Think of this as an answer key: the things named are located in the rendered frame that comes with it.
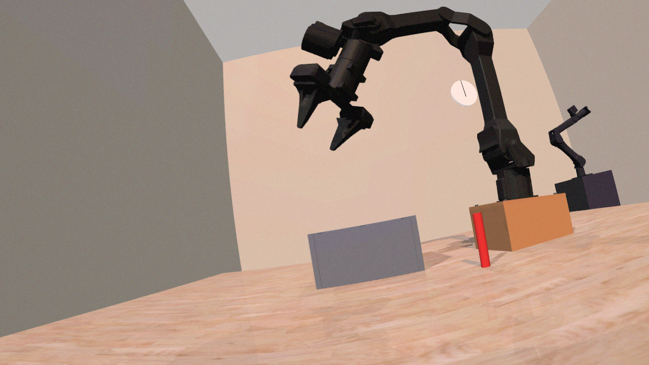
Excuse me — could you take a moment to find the red peg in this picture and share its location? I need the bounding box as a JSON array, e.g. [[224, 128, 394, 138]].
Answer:
[[473, 212, 490, 268]]

